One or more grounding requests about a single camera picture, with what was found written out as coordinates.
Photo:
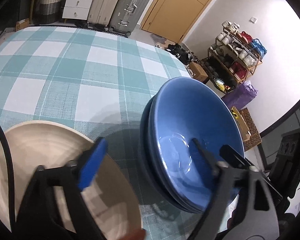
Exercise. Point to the wooden shoe rack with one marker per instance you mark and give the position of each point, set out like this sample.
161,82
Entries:
232,59

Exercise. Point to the wooden door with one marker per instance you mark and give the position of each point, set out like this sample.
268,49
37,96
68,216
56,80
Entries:
172,19

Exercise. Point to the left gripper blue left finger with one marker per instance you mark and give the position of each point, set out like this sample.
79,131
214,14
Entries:
39,215

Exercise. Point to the cream plate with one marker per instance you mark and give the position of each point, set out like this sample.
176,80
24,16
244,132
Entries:
9,233

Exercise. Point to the person's left hand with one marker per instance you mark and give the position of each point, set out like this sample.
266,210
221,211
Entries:
139,234

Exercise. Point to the teal plaid tablecloth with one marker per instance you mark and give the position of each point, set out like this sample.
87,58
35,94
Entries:
97,84

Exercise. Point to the silver suitcase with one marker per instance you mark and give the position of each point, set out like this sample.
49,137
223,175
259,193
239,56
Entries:
126,16

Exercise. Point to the beige suitcase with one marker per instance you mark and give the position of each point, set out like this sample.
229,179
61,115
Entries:
101,11

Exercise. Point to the purple bag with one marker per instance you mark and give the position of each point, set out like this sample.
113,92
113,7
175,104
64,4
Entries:
243,94

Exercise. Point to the brown cardboard box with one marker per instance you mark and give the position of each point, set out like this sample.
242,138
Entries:
198,73

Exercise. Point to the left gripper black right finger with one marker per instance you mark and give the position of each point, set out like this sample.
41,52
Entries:
255,215

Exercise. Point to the blue bowl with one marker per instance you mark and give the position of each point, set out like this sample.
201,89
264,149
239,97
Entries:
148,166
186,117

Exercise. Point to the woven laundry basket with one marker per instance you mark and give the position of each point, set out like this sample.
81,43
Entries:
49,11

